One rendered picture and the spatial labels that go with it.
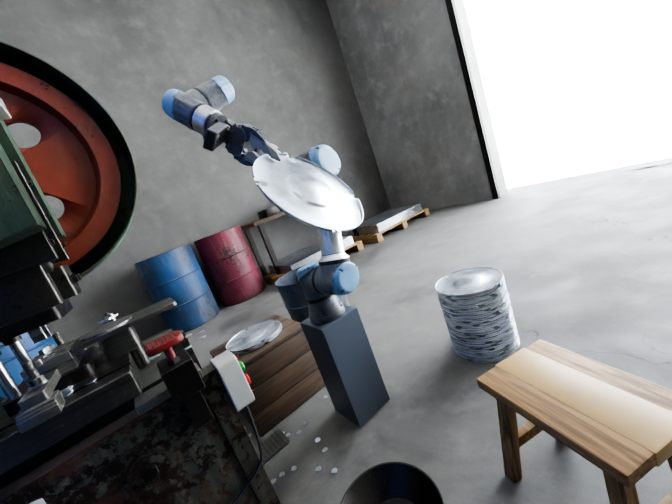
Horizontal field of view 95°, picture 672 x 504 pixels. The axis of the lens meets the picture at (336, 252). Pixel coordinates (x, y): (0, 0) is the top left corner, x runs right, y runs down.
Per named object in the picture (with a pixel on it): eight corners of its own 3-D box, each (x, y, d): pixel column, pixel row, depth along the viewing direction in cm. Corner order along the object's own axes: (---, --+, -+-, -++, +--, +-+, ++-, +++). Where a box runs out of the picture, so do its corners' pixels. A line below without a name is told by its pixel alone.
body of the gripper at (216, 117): (267, 132, 82) (231, 113, 84) (248, 131, 74) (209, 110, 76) (259, 159, 85) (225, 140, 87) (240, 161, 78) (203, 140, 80)
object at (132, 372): (136, 347, 106) (128, 332, 105) (143, 393, 69) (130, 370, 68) (23, 404, 90) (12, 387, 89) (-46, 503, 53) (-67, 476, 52)
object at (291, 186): (332, 166, 92) (333, 164, 91) (381, 234, 76) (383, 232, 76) (237, 145, 74) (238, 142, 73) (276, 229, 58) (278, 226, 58)
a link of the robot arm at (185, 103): (179, 80, 83) (154, 93, 78) (212, 97, 81) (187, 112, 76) (187, 107, 89) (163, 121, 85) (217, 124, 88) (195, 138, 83)
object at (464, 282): (424, 286, 151) (423, 285, 151) (472, 264, 157) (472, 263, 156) (461, 303, 123) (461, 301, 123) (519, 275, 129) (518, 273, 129)
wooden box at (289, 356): (295, 363, 190) (274, 313, 183) (329, 383, 159) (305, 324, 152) (235, 405, 169) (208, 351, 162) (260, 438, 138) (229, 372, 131)
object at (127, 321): (187, 332, 101) (169, 295, 99) (195, 340, 90) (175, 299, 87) (98, 377, 88) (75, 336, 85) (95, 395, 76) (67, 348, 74)
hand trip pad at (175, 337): (192, 357, 68) (177, 327, 67) (198, 365, 63) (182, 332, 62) (159, 376, 65) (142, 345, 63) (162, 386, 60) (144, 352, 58)
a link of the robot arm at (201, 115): (194, 103, 77) (189, 135, 80) (209, 110, 76) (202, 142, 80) (215, 106, 83) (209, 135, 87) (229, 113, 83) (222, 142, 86)
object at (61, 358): (84, 352, 87) (76, 337, 86) (77, 366, 74) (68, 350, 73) (44, 370, 82) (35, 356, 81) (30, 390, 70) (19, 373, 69)
